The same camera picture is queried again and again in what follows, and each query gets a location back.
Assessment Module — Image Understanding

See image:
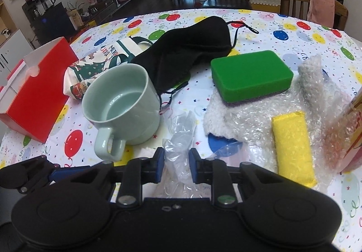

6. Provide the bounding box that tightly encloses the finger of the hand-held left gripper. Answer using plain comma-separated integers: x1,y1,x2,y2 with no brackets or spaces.
0,155,93,194

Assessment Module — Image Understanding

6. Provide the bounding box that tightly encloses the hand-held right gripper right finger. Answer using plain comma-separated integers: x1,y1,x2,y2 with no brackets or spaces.
188,147,284,209

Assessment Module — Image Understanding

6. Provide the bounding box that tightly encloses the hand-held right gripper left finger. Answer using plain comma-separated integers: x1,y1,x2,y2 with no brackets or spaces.
69,147,166,209

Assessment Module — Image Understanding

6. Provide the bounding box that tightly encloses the clear plastic bag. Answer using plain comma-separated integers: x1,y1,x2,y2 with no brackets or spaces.
162,111,199,188

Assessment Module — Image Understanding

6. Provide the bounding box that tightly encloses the red cardboard box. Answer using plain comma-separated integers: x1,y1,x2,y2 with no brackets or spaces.
0,37,80,144

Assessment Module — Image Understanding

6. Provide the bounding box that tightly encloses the yellow sponge cloth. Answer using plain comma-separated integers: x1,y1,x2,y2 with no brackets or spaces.
271,111,318,188

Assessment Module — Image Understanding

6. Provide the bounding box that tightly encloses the christmas print cloth bag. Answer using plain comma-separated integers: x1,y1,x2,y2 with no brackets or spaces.
63,36,152,100

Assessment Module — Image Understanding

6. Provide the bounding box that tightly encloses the black face mask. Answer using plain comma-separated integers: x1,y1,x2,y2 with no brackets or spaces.
131,16,260,113

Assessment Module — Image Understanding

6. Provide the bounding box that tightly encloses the clear bubble wrap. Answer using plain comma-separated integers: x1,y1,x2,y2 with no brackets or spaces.
221,54,362,182

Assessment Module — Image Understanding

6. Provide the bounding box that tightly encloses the light green ceramic mug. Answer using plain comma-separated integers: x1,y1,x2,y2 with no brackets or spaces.
82,64,162,162

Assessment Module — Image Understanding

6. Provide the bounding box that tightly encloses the green sponge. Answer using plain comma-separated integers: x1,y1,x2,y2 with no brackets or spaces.
210,50,294,107

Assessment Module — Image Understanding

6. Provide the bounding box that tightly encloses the white cabinet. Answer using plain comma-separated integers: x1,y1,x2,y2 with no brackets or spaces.
0,28,35,86

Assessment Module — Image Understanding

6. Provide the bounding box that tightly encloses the black cabinet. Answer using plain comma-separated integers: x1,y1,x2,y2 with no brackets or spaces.
22,1,74,45

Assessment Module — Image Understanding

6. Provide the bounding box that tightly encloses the brown paper bag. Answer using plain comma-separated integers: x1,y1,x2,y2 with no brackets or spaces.
66,0,86,30

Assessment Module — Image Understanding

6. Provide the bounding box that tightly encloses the low dark tv cabinet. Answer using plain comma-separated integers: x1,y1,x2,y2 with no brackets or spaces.
81,0,145,25

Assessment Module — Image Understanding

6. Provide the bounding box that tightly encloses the coffee machine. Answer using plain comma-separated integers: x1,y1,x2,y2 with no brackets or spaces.
24,0,56,16

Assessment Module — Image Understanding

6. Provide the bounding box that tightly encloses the wooden chair with pink cloth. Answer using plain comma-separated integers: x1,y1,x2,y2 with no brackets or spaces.
280,0,349,31

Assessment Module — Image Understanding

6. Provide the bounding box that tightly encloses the pink cloth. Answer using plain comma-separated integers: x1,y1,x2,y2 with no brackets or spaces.
307,0,336,29

